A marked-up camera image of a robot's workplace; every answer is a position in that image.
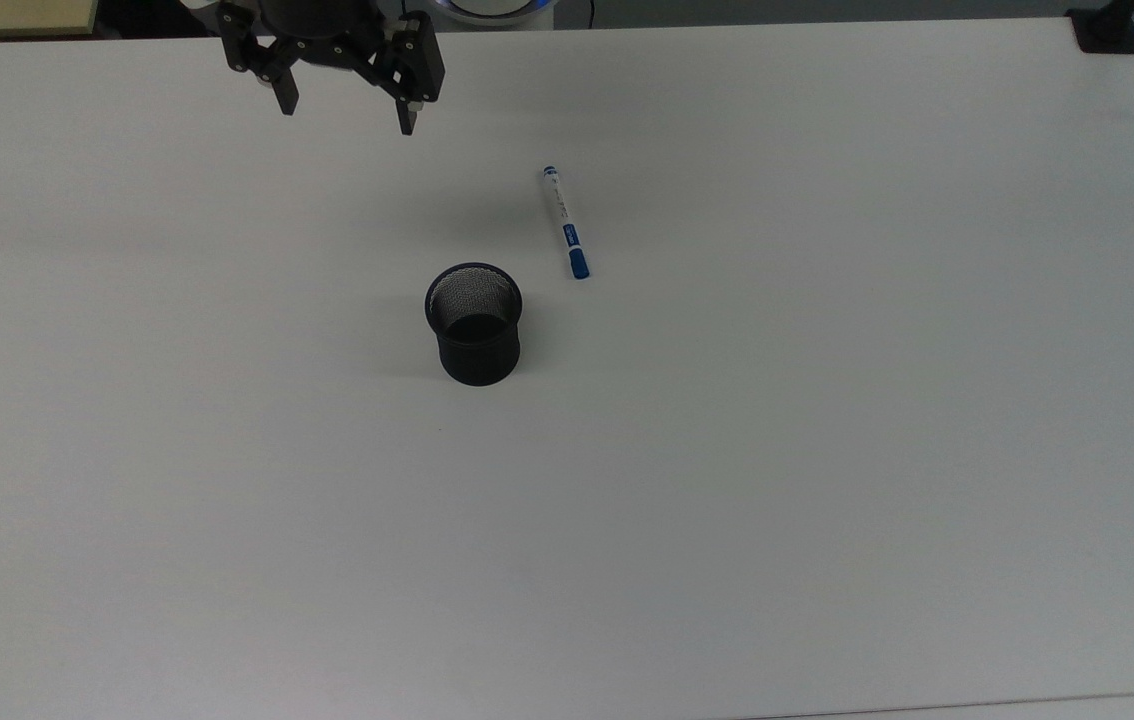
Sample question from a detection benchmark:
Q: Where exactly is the black table clamp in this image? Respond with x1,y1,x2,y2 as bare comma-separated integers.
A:
1067,0,1134,54

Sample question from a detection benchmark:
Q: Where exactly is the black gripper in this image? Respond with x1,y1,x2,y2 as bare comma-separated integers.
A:
217,0,446,136

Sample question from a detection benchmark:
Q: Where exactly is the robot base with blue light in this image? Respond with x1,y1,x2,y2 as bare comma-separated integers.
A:
435,0,554,27

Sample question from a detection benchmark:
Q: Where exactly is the blue and white marker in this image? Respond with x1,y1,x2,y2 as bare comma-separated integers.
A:
542,165,592,281

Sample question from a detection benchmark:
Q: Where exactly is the beige board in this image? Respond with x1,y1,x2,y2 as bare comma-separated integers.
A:
0,0,99,41

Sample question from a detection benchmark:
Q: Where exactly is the black mesh pen cup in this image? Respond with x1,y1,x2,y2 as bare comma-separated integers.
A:
424,262,524,388

